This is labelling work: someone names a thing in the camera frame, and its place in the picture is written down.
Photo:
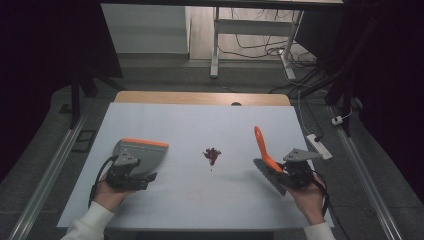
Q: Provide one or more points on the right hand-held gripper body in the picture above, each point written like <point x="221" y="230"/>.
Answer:
<point x="296" y="175"/>

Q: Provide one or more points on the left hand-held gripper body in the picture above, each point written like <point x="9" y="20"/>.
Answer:
<point x="125" y="180"/>

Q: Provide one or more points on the grey dustpan with orange edge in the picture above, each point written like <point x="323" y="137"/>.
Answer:
<point x="148" y="155"/>

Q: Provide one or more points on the pile of red scraps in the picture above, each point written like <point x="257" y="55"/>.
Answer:
<point x="212" y="155"/>

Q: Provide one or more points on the person's left hand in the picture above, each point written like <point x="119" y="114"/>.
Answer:
<point x="108" y="198"/>

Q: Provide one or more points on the person's right hand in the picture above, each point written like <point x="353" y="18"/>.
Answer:
<point x="311" y="203"/>

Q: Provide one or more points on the white power strip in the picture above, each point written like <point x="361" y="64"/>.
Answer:
<point x="319" y="146"/>

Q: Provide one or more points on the white table cover sheet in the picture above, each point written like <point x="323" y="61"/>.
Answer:
<point x="200" y="200"/>

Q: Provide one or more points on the small white adapter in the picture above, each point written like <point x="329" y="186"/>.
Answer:
<point x="337" y="120"/>

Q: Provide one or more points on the black stand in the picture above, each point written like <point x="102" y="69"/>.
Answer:
<point x="75" y="100"/>
<point x="345" y="96"/>

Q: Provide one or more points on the wooden table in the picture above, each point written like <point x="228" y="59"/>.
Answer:
<point x="200" y="98"/>

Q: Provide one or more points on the dark curtain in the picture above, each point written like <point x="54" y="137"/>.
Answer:
<point x="36" y="66"/>
<point x="390" y="83"/>

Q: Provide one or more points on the white cabinet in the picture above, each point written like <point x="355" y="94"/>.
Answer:
<point x="145" y="30"/>

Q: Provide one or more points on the black floor bracket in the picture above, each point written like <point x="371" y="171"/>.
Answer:
<point x="85" y="141"/>

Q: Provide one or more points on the metal floor rail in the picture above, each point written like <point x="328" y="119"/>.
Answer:
<point x="370" y="186"/>
<point x="50" y="176"/>

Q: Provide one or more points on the white desk frame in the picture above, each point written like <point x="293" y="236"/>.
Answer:
<point x="253" y="27"/>

